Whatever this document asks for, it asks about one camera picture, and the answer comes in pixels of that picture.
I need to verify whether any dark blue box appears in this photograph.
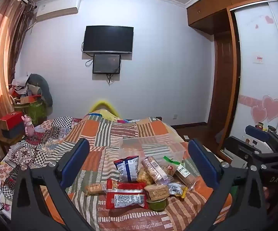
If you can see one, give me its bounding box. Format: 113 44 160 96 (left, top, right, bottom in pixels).
1 125 25 139

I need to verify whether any yellow plush cushion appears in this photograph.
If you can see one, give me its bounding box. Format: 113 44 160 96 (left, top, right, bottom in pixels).
86 99 121 121

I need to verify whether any brown sheer curtain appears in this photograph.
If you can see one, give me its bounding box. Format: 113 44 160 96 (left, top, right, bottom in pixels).
16 0 37 63

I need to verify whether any orange striped patchwork blanket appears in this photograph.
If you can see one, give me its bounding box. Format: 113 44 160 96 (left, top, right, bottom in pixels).
40 112 233 231

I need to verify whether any pink toy rabbit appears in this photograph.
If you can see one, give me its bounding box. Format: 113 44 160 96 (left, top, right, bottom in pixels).
21 115 35 140

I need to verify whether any brown cake bar pack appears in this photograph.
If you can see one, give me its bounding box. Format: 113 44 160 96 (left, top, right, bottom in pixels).
174 162 197 188

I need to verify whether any wooden wardrobe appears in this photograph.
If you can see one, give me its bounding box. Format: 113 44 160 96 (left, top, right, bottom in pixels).
186 0 278 166

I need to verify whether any small brown biscuit pack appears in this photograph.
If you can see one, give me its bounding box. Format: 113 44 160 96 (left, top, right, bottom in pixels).
85 183 108 196

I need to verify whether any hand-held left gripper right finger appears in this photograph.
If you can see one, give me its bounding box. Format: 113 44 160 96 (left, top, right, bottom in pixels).
188 138 268 231

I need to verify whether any clear plastic container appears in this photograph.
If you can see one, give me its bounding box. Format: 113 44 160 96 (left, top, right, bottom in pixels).
118 136 186 164

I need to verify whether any red snack packet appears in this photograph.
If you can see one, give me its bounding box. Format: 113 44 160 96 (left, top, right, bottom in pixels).
106 179 149 210

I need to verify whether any blue white snack bag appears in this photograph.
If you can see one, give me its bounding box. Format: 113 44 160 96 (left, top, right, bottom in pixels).
113 155 140 183

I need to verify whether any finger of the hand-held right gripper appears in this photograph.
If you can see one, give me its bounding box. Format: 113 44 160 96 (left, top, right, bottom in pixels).
222 136 278 172

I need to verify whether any clear candy with green end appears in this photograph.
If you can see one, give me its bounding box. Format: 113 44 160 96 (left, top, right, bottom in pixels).
163 156 181 174

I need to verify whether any yellow corn puff pack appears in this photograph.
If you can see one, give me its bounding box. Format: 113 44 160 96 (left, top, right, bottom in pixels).
136 167 154 185

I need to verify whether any green bag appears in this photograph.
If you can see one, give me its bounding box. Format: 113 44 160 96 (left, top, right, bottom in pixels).
14 100 47 126

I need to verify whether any small black wall monitor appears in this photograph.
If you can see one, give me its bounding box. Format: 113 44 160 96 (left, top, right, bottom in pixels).
92 54 121 74

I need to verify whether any red box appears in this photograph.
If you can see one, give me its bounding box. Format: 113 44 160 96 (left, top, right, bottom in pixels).
0 111 24 130

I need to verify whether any pile of paper boxes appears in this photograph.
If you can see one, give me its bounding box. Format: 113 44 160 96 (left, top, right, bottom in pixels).
9 77 45 106

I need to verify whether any black white checkered sheet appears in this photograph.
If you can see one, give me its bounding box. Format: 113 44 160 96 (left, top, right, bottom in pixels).
0 116 81 198

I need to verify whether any square brown biscuit pack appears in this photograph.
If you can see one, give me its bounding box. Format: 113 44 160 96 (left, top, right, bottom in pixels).
144 183 170 201

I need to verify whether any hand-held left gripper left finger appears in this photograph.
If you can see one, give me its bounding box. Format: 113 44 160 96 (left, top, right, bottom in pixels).
11 138 96 231

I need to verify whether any green jelly cup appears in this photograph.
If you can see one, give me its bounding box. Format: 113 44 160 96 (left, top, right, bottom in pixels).
146 197 167 212

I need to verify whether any white sliding wardrobe door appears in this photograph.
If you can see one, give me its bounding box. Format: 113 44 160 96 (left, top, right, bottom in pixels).
233 1 278 159

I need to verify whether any black wall television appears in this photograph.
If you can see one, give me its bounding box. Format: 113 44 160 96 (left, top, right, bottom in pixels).
82 25 134 54

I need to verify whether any white air conditioner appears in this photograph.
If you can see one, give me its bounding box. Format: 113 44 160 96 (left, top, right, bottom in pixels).
35 0 81 22

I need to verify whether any yellow green snack packet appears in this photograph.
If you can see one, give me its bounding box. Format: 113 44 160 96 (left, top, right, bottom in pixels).
168 182 188 199

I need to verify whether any purple label cracker pack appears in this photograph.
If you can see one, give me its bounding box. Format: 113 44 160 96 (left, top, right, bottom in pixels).
142 156 174 184

